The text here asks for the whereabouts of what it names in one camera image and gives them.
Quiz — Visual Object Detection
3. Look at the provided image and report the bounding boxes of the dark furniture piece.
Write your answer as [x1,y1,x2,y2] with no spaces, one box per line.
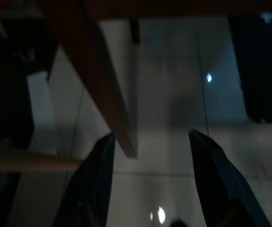
[0,14,61,148]

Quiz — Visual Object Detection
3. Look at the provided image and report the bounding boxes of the dark thin table leg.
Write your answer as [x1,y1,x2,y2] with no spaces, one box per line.
[129,18,140,46]

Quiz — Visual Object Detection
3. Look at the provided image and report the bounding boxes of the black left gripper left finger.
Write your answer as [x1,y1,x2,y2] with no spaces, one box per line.
[63,132,116,227]

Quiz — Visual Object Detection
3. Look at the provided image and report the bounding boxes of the brown wooden table apron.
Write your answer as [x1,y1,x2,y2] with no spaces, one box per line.
[83,0,272,21]

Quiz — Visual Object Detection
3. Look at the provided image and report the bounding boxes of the brown wooden table leg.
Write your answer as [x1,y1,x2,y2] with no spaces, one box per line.
[38,0,139,159]

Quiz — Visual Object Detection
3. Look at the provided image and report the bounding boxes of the light wooden chair rail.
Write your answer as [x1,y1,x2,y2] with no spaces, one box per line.
[0,151,86,175]

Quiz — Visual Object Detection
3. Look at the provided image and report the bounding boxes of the dark cloth bundle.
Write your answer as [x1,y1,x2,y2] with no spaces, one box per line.
[229,11,272,123]

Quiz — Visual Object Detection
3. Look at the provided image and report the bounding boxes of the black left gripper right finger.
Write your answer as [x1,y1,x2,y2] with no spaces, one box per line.
[188,129,272,227]

